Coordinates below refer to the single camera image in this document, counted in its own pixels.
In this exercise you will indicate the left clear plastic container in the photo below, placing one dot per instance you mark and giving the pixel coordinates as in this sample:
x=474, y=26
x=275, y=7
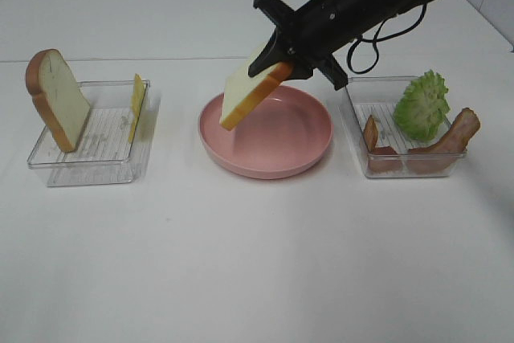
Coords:
x=113, y=149

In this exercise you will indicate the green lettuce leaf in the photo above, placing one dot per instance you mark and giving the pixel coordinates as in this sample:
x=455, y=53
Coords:
x=423, y=107

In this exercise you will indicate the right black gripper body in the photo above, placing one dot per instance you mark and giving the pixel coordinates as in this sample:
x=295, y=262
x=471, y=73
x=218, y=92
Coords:
x=314, y=31

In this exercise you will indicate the bread slice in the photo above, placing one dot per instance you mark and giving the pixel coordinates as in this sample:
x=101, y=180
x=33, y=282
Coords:
x=56, y=95
x=242, y=93

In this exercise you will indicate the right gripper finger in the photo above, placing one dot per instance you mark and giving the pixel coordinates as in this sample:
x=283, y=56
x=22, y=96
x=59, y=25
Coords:
x=299, y=70
x=274, y=51

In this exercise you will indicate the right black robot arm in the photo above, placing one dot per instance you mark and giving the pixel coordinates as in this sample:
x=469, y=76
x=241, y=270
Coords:
x=374, y=12

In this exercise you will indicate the short bacon strip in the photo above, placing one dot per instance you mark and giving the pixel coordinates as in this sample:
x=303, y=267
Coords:
x=381, y=159

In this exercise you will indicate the right clear plastic container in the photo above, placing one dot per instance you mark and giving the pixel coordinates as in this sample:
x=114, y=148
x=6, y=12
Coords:
x=378, y=96

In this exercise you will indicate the pink round plate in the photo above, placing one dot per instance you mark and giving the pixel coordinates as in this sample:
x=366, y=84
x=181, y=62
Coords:
x=288, y=133

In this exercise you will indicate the long bacon strip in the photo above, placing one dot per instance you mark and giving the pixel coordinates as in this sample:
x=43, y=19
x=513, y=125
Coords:
x=442, y=154

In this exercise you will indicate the yellow cheese slice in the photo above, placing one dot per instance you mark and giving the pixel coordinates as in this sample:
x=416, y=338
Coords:
x=136, y=103

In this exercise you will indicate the clear plastic container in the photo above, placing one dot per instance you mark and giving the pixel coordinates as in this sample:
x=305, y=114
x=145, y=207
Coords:
x=378, y=96
x=113, y=149

